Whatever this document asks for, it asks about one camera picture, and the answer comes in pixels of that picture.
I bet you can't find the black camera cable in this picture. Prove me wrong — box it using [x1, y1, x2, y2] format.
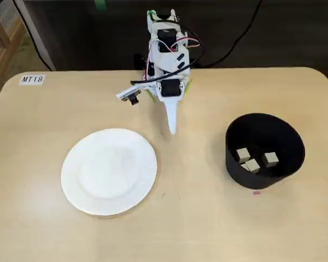
[130, 26, 206, 85]

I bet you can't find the white MT18 label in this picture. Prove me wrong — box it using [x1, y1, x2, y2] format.
[19, 74, 45, 86]

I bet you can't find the white paper plate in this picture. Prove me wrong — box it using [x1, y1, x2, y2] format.
[60, 128, 157, 217]

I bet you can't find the black round pot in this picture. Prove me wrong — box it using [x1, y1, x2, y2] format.
[224, 113, 306, 190]

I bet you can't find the wooden furniture frame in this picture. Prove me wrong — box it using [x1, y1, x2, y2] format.
[0, 16, 27, 110]

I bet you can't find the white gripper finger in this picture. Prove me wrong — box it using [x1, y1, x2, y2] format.
[163, 100, 180, 135]

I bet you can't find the wrist camera on white mount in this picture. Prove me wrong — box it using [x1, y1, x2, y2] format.
[115, 83, 143, 106]

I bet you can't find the grey metal pole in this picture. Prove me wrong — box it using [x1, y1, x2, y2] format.
[13, 0, 57, 71]

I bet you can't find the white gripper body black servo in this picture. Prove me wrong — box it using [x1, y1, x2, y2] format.
[155, 76, 189, 103]

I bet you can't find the black power cable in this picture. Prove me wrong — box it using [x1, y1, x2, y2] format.
[196, 0, 264, 68]

